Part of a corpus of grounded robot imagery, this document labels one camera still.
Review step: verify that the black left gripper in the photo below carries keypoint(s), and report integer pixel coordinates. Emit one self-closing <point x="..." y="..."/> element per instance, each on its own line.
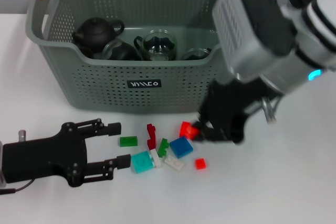
<point x="44" y="158"/>

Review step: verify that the glass teacup with black holder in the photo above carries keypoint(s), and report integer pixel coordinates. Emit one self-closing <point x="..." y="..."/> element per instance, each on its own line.
<point x="195" y="54"/>
<point x="158" y="45"/>
<point x="120" y="51"/>

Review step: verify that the dark red angled brick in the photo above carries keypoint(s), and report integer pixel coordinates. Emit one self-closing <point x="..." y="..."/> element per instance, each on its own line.
<point x="151" y="137"/>

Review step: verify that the red tall brick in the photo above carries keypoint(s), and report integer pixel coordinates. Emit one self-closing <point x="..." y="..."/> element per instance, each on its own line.
<point x="183" y="128"/>

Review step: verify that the red small square brick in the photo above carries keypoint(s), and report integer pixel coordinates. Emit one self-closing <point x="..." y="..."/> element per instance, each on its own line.
<point x="200" y="163"/>

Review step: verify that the white two-stud brick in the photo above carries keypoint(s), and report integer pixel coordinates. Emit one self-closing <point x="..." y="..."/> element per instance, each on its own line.
<point x="173" y="163"/>

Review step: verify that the green small brick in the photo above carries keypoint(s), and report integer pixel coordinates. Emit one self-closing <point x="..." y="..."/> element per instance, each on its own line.
<point x="163" y="148"/>

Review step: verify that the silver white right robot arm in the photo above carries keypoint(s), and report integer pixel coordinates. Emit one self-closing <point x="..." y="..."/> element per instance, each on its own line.
<point x="309" y="37"/>

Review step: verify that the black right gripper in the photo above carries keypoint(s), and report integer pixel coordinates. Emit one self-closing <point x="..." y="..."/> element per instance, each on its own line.
<point x="228" y="103"/>

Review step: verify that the green two-stud brick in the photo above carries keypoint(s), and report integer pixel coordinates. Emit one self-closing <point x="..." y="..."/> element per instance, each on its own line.
<point x="128" y="141"/>

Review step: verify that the grey perforated storage bin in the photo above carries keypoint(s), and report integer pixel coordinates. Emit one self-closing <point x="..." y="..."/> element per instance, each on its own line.
<point x="157" y="98"/>

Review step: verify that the blue square brick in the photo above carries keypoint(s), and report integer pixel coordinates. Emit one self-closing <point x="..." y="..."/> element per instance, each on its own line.
<point x="181" y="148"/>

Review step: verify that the black clay teapot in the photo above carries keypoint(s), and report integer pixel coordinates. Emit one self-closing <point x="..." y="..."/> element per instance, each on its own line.
<point x="95" y="33"/>

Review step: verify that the cyan square brick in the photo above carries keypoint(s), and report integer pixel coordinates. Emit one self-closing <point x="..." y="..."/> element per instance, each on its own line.
<point x="141" y="163"/>

